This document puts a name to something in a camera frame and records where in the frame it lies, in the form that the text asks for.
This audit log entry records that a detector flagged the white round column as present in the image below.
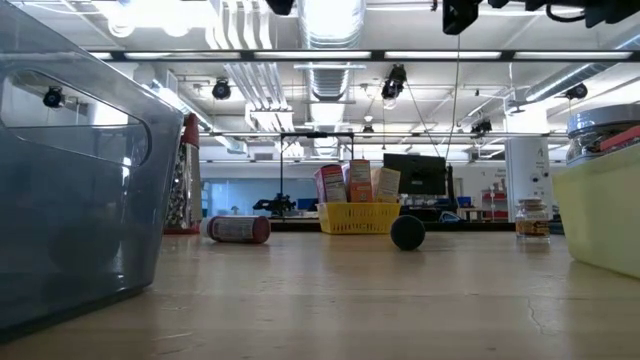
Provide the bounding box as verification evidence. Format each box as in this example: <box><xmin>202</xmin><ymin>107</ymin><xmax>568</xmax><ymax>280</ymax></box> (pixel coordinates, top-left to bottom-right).
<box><xmin>504</xmin><ymin>136</ymin><xmax>551</xmax><ymax>221</ymax></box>

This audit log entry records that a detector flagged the glass jar with silver lid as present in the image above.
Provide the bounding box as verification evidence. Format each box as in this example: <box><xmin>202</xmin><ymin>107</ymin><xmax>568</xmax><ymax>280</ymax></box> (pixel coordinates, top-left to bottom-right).
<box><xmin>565</xmin><ymin>103</ymin><xmax>640</xmax><ymax>167</ymax></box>

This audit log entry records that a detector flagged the yellow plastic basket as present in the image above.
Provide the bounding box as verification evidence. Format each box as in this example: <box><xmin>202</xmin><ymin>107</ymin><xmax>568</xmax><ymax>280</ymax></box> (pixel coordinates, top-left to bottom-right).
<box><xmin>316</xmin><ymin>201</ymin><xmax>402</xmax><ymax>235</ymax></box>

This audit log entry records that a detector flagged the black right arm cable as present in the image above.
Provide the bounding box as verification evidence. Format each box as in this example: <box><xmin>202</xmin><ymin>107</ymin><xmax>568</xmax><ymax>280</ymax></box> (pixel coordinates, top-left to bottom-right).
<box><xmin>544</xmin><ymin>3</ymin><xmax>589</xmax><ymax>25</ymax></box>

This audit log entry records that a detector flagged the small glass spice jar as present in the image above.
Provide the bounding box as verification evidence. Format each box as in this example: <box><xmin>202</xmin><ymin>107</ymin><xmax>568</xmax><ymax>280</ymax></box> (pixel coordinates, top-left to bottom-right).
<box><xmin>514</xmin><ymin>197</ymin><xmax>551</xmax><ymax>242</ymax></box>

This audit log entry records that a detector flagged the black overhead camera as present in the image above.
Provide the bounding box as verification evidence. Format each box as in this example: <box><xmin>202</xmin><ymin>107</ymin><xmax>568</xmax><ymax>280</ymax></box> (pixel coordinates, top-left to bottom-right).
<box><xmin>380</xmin><ymin>63</ymin><xmax>409</xmax><ymax>101</ymax></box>

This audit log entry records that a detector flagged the red food colouring bottle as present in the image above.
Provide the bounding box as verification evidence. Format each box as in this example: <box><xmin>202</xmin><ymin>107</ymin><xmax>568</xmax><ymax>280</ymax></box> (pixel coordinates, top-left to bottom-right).
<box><xmin>199</xmin><ymin>214</ymin><xmax>272</xmax><ymax>245</ymax></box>

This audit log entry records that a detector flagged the red Froot Loops cereal box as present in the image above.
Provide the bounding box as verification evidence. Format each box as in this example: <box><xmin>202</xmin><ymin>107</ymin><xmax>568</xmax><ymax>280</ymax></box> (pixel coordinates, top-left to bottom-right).
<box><xmin>313</xmin><ymin>163</ymin><xmax>348</xmax><ymax>204</ymax></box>

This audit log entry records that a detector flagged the black computer monitor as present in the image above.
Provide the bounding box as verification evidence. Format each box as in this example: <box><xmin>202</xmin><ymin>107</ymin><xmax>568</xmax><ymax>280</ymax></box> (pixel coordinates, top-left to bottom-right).
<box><xmin>382</xmin><ymin>152</ymin><xmax>454</xmax><ymax>206</ymax></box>

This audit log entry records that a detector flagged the metal box grater red handle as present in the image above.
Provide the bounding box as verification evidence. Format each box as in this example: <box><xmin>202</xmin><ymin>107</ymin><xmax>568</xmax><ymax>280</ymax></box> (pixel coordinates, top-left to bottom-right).
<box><xmin>164</xmin><ymin>112</ymin><xmax>204</xmax><ymax>235</ymax></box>

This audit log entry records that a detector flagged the yellow translucent plastic bin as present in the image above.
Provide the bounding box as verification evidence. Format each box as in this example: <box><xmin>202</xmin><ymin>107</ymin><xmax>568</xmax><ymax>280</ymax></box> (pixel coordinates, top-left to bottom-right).
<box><xmin>552</xmin><ymin>142</ymin><xmax>640</xmax><ymax>280</ymax></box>

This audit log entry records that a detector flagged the red smoked paprika tin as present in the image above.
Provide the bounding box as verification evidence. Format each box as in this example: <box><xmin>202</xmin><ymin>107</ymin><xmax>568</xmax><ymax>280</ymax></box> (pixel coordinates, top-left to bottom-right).
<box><xmin>598</xmin><ymin>124</ymin><xmax>640</xmax><ymax>154</ymax></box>

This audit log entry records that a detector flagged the purple food colouring bottle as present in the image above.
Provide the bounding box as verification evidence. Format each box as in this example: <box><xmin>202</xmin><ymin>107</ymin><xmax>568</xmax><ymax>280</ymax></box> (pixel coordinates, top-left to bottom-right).
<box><xmin>389</xmin><ymin>214</ymin><xmax>427</xmax><ymax>252</ymax></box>

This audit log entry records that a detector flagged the silver ventilation duct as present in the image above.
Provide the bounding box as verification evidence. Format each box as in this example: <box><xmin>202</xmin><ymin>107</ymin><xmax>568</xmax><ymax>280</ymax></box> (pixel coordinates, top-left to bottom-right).
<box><xmin>297</xmin><ymin>0</ymin><xmax>366</xmax><ymax>101</ymax></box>

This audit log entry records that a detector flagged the yellow Corn Pops cereal box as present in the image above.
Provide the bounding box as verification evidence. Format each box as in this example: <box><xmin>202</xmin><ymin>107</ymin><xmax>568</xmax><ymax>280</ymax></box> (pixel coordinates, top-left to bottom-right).
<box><xmin>372</xmin><ymin>166</ymin><xmax>402</xmax><ymax>204</ymax></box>

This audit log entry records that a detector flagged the black overhead frame beam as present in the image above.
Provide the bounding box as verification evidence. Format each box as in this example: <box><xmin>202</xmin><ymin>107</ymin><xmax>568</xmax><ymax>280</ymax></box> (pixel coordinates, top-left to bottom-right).
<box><xmin>87</xmin><ymin>48</ymin><xmax>640</xmax><ymax>64</ymax></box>

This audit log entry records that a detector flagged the black background device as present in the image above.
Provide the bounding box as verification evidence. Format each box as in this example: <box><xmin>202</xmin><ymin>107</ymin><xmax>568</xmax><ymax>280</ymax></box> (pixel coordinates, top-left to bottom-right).
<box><xmin>252</xmin><ymin>193</ymin><xmax>297</xmax><ymax>217</ymax></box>

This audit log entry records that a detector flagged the small shelf with items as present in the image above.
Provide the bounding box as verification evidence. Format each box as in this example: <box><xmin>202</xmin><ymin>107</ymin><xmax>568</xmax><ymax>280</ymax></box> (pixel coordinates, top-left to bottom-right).
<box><xmin>479</xmin><ymin>187</ymin><xmax>507</xmax><ymax>221</ymax></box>

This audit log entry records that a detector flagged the thin black background frame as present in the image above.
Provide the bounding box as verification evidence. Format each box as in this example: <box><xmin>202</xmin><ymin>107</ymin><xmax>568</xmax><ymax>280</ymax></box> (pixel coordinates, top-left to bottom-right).
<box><xmin>278</xmin><ymin>130</ymin><xmax>356</xmax><ymax>201</ymax></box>

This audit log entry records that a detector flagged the grey translucent plastic bin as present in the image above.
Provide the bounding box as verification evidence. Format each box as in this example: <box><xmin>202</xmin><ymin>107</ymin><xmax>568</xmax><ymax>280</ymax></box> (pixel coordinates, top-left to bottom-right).
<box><xmin>0</xmin><ymin>0</ymin><xmax>185</xmax><ymax>344</ymax></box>

